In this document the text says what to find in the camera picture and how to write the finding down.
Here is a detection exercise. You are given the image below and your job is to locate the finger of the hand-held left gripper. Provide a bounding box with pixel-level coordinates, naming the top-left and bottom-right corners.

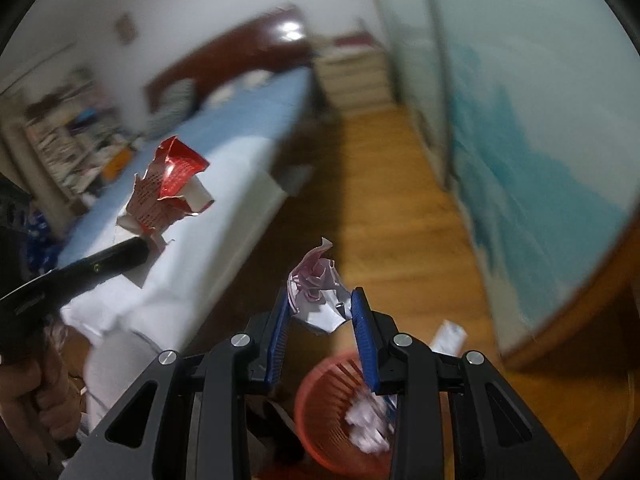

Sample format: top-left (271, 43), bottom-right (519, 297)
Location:
top-left (57, 236), bottom-right (151, 299)

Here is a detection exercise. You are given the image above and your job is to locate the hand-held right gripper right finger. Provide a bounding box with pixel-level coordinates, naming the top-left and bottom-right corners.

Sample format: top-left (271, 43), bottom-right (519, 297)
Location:
top-left (351, 287), bottom-right (581, 480)

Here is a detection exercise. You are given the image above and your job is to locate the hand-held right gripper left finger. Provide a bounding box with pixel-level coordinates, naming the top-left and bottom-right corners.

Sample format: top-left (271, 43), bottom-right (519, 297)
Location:
top-left (60, 287), bottom-right (292, 480)

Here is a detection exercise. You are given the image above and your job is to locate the pink white paper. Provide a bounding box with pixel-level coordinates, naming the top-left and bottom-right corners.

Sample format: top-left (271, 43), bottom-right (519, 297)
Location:
top-left (286, 238), bottom-right (353, 336)

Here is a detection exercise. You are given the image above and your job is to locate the red plastic basket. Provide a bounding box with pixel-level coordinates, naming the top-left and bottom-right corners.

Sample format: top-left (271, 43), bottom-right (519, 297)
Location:
top-left (294, 352), bottom-right (401, 471)

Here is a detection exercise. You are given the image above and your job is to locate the clear plastic wrapper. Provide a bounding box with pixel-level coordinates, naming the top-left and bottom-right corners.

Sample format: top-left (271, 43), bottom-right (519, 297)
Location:
top-left (345, 395), bottom-right (396, 456)

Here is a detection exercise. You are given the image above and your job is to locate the red paper carton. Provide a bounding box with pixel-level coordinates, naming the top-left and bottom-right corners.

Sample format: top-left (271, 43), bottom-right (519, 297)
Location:
top-left (116, 135), bottom-right (216, 253)

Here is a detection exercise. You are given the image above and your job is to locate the person's left hand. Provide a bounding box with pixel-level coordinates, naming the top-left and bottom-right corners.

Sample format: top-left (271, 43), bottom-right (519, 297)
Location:
top-left (0, 320), bottom-right (83, 441)

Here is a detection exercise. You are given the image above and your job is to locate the wooden bookshelf with books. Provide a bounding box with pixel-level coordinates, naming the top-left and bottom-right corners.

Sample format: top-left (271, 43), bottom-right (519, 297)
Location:
top-left (0, 67), bottom-right (136, 201)

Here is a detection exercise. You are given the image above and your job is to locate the plaid pillow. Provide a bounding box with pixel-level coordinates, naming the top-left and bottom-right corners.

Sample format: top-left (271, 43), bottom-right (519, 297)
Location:
top-left (150, 80), bottom-right (193, 131)

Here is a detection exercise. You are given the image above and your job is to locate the bed with blue sheet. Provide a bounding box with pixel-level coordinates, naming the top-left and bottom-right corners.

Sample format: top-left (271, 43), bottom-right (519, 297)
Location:
top-left (57, 67), bottom-right (321, 341)

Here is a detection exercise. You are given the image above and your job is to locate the white pillow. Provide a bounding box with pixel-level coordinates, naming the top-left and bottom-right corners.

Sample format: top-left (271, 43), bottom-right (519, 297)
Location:
top-left (210, 72), bottom-right (271, 103)

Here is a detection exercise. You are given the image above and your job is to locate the dark red wooden headboard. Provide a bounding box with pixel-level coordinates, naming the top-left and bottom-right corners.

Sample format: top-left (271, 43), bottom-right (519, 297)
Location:
top-left (144, 6), bottom-right (311, 111)

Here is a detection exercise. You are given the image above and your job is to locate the floral sliding wardrobe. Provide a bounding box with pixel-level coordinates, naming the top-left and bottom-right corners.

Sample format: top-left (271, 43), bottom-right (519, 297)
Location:
top-left (362, 0), bottom-right (640, 361)

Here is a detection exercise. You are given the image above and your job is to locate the beige nightstand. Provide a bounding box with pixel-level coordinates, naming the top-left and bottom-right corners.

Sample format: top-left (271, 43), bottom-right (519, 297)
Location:
top-left (312, 35), bottom-right (393, 108)

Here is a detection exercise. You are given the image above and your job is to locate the red box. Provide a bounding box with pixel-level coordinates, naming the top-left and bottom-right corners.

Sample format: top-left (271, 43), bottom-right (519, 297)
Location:
top-left (332, 32), bottom-right (373, 48)

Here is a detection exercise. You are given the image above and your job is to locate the brown wall picture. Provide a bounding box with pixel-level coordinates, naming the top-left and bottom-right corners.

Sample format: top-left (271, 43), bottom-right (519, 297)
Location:
top-left (114, 12), bottom-right (138, 43)

